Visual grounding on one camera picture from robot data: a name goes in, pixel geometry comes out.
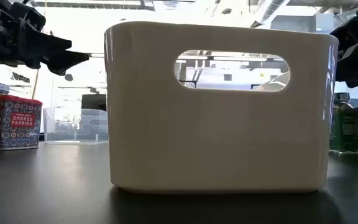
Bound white ceiling duct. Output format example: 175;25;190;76
249;0;291;29

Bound black box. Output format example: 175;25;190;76
81;93;108;112

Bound red smoked paprika tin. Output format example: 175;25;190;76
0;95;43;151

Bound clear plastic bin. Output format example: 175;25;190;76
43;107;109;146

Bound glass jars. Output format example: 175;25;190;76
329;92;357;153

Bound white plastic bin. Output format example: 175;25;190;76
104;21;339;193

